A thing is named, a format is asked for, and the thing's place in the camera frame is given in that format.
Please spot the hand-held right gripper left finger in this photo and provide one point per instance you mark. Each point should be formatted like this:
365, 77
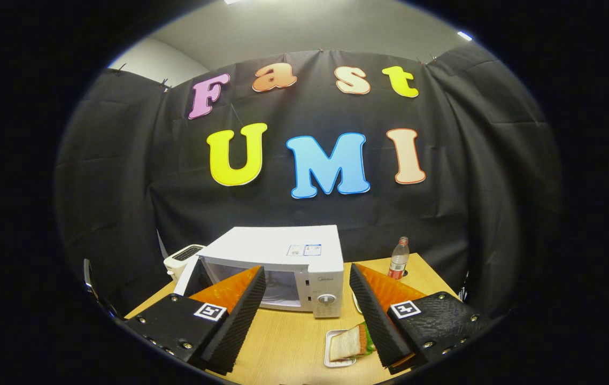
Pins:
240, 321

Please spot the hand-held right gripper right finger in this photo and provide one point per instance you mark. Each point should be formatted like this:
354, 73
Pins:
376, 326

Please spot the sandwich with lettuce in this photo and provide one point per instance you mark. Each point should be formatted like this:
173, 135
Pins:
346, 343

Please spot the white microwave oven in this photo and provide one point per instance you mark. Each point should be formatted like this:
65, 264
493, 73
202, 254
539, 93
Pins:
272, 248

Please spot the white divided dish with beans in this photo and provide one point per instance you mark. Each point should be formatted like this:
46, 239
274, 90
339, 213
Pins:
356, 303

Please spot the small white rectangular tray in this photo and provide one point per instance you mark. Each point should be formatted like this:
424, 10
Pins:
331, 362

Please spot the clear bottle with red label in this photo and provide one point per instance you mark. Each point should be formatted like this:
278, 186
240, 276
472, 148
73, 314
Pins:
399, 262

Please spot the white toaster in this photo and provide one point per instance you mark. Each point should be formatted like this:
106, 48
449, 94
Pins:
178, 262

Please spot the black backdrop cloth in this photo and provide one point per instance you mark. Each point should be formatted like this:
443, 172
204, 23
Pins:
293, 214

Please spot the small ceiling light panel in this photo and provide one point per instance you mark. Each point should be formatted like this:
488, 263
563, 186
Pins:
464, 36

